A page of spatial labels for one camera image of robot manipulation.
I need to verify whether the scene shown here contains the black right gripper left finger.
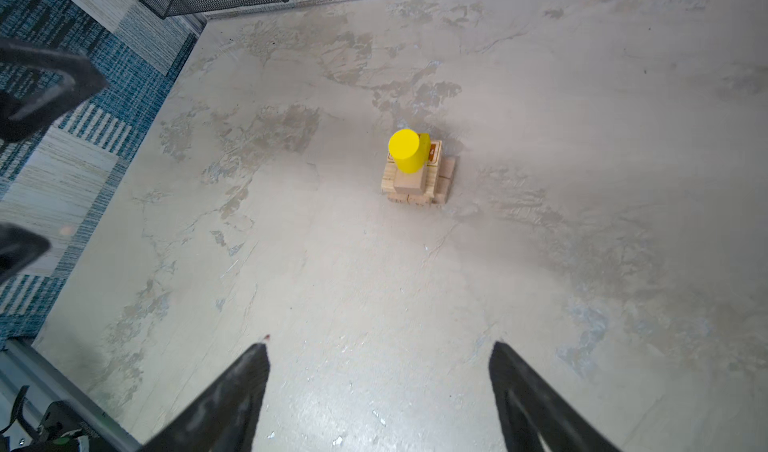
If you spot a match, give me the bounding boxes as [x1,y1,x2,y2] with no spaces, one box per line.
[142,343,270,452]

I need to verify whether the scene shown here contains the yellow window toy cube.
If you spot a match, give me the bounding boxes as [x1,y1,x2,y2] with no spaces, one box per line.
[418,133,431,164]

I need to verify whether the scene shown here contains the patterned wood block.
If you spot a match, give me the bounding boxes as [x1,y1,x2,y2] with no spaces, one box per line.
[426,140,442,167]

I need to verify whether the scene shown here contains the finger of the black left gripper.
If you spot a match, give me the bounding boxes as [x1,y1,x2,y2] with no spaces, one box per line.
[0,223,51,284]
[1,38,109,143]

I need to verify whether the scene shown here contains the yellow cylinder block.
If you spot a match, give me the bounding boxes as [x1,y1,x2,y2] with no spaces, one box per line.
[388,129,426,174]

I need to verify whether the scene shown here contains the small square wood block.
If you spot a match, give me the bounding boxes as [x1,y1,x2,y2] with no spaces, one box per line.
[393,166,427,196]

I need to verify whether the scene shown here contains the light wood block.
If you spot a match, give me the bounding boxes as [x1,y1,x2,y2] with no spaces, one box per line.
[380,154,442,198]

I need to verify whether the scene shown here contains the aluminium front rail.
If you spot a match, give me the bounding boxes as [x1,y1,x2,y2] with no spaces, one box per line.
[1,338,142,451]

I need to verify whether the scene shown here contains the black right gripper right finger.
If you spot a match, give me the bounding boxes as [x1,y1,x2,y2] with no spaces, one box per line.
[489,341,618,452]

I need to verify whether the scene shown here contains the plain wood block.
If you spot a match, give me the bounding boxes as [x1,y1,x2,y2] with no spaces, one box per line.
[433,157,457,205]
[387,193,433,207]

